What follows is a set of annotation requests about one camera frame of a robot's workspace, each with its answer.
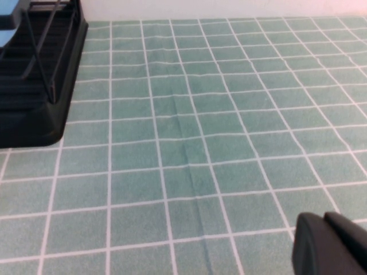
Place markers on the light blue plate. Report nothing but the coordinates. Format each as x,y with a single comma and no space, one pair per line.
8,7

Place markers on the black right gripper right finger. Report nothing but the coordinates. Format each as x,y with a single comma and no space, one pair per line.
349,235

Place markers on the black dish drying rack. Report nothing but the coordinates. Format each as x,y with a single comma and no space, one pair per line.
43,126

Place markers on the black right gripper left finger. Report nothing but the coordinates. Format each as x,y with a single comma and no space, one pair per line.
318,249

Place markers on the green checked tablecloth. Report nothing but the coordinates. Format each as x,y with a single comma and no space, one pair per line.
200,143

